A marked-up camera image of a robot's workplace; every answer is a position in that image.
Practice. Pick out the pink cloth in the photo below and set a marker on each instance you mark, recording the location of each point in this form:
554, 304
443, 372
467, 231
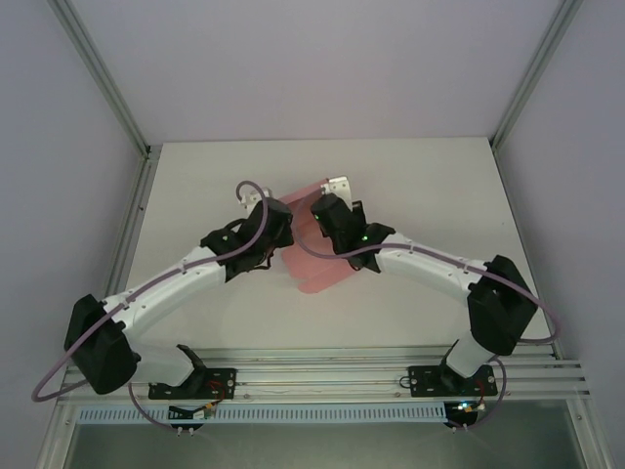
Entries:
312, 273

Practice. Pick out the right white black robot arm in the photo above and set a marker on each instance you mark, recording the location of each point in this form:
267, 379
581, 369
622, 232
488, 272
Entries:
429, 264

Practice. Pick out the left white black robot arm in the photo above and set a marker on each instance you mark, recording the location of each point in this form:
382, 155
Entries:
161, 293

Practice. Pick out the left small circuit board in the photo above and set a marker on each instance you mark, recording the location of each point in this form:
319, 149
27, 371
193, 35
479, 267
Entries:
193, 413

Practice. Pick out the small circuit board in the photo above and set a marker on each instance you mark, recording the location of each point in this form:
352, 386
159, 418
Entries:
466, 408
193, 413

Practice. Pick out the right small circuit board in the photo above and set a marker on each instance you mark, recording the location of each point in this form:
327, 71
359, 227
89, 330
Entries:
466, 408

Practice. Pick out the grey metal panel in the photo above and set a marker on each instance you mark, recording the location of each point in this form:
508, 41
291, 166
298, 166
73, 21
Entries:
317, 447

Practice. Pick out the left aluminium side rail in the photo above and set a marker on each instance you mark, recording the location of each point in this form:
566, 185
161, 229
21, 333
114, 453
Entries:
134, 234

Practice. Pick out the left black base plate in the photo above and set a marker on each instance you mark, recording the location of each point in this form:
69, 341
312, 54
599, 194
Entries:
222, 378

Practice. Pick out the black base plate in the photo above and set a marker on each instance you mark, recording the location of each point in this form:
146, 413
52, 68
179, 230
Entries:
222, 378
425, 381

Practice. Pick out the aluminium front rail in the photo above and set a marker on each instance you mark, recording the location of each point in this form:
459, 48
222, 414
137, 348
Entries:
317, 371

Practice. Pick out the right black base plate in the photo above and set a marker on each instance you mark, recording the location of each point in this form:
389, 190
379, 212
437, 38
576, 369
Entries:
425, 381

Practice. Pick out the left aluminium frame post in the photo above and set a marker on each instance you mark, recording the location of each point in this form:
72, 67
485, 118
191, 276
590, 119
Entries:
105, 78

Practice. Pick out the aluminium frame post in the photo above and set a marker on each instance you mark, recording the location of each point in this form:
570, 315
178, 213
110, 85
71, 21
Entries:
105, 78
534, 73

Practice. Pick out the right aluminium frame post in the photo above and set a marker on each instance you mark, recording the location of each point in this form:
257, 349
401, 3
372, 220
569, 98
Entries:
534, 73

